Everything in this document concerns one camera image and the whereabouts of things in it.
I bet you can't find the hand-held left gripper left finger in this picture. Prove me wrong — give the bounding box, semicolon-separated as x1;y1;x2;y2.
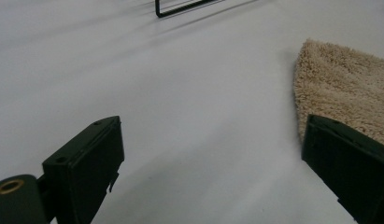
42;116;125;224

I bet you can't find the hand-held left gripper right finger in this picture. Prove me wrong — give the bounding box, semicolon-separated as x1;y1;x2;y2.
301;114;384;224

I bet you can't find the beige towel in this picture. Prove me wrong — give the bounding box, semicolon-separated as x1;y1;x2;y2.
292;38;384;148

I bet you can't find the black wire rack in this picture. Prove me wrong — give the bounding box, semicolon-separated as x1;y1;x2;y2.
154;0;225;19

